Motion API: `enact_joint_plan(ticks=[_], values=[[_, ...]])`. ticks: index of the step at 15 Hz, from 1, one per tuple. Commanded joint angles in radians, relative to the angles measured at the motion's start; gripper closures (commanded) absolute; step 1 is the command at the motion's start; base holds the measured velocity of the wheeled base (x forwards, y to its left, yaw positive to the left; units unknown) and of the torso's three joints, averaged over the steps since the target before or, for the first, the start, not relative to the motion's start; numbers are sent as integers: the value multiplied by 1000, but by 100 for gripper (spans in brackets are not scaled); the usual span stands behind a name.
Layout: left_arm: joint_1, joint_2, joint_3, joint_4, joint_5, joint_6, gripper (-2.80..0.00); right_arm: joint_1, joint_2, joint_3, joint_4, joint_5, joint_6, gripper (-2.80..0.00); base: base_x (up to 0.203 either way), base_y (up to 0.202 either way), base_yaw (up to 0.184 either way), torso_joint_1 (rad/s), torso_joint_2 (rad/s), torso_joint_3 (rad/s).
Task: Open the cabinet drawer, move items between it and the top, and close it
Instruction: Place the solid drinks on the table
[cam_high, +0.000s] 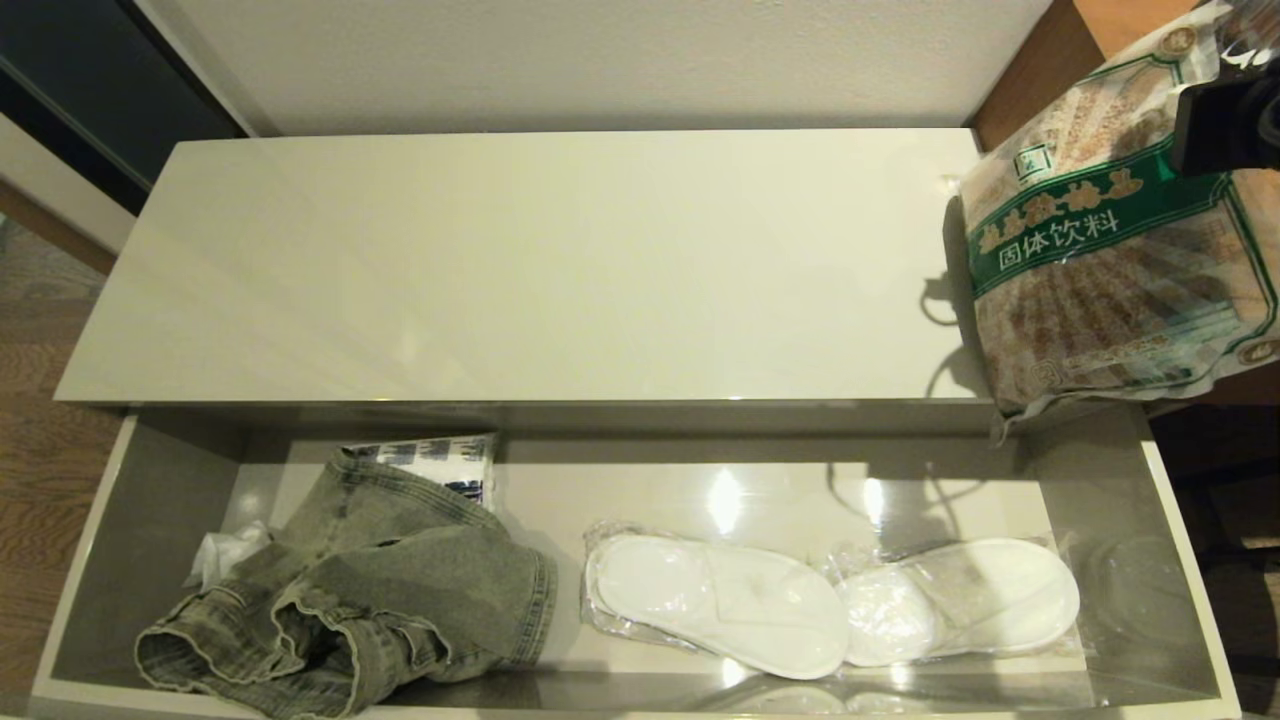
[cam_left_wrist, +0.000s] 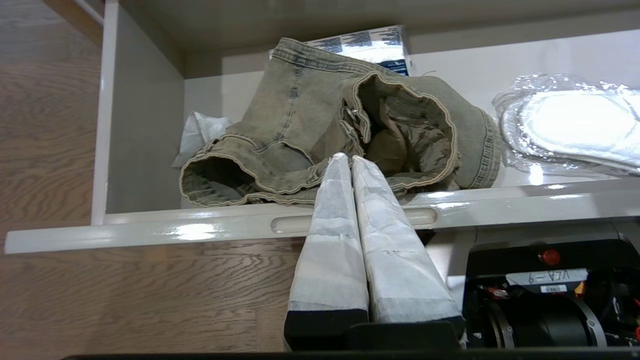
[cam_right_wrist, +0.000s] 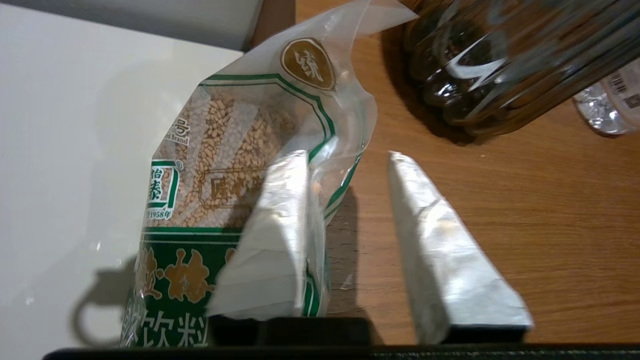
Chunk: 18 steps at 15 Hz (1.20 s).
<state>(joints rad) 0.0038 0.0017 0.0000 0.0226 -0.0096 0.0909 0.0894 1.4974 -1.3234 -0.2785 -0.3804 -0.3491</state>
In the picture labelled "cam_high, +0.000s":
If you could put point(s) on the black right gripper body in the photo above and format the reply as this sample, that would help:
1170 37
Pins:
1225 125

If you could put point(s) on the brown grain packet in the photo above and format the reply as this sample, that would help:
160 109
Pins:
1100 280

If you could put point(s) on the grey-green denim shorts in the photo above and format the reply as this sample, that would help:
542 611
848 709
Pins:
400 590

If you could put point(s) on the white cabinet drawer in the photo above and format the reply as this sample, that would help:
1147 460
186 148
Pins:
150 540

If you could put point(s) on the dark glass vase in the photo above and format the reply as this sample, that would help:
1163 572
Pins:
1255 40

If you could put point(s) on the brown wooden desk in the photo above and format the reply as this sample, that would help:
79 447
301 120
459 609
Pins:
1040 70

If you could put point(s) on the white disposable slipper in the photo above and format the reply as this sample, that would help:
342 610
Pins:
700 600
980 595

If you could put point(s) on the glossy white low cabinet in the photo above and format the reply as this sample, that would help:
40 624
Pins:
600 270

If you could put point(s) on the clear plastic slipper bag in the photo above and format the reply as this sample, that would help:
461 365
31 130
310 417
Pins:
610 530

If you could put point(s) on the white blue printed packet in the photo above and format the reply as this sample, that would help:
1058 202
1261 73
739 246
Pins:
450 462

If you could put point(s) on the white plastic bag roll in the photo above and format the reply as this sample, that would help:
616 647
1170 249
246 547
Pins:
225 555

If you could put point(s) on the dark glass door panel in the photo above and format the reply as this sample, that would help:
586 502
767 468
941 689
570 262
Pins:
90 90

